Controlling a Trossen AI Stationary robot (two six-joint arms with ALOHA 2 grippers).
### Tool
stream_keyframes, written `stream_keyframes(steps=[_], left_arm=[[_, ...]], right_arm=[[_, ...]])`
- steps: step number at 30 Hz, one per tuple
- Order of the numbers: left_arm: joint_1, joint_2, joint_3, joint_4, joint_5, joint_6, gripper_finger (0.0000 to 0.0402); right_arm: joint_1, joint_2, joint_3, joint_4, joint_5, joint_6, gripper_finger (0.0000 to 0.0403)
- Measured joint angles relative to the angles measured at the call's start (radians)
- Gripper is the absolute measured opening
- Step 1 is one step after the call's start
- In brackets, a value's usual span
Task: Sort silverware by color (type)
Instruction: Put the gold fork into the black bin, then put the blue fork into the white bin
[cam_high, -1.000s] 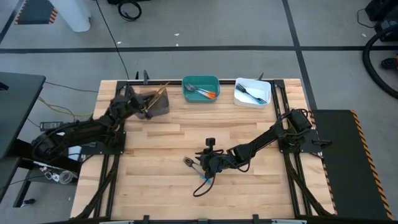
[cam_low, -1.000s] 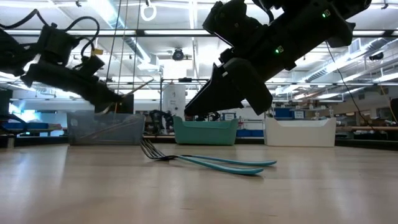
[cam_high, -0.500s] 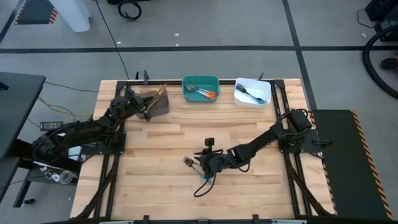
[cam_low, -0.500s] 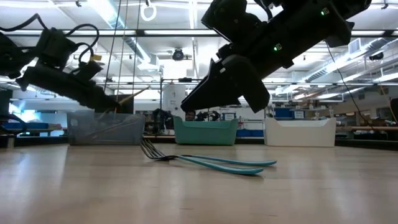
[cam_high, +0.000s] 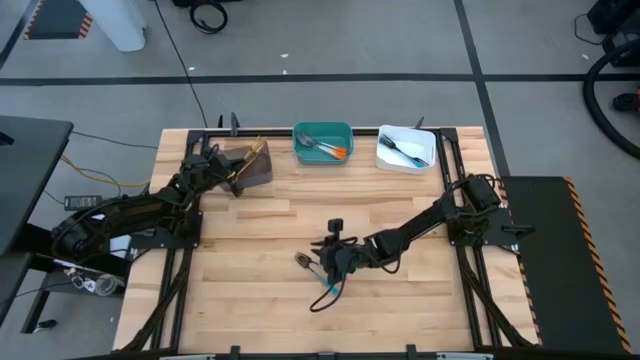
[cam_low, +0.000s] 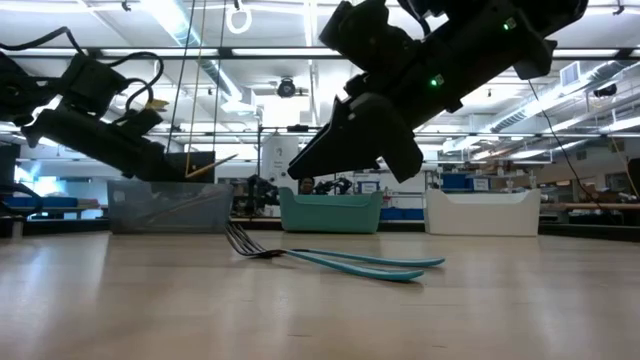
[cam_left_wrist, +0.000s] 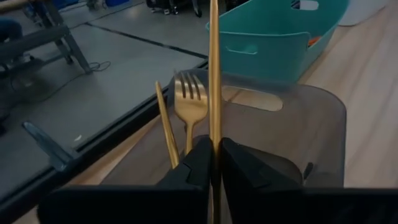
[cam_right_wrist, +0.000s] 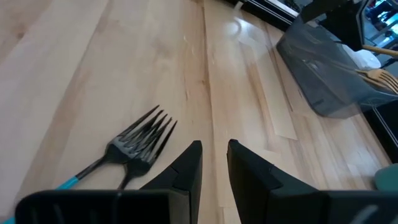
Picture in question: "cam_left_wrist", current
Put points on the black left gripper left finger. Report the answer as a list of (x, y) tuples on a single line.
[(124, 205)]

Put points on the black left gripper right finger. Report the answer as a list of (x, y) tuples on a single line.
[(295, 205)]

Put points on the grey table bracket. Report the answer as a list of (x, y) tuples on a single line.
[(49, 146)]

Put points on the grey metal bench frame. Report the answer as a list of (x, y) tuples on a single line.
[(37, 39)]

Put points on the black chair base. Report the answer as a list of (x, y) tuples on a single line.
[(174, 7)]

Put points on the translucent grey plastic bin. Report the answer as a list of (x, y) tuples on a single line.
[(311, 130)]

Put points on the teal plastic bin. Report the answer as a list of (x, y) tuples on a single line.
[(264, 62)]

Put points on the black table edge rail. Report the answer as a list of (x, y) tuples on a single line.
[(109, 137)]

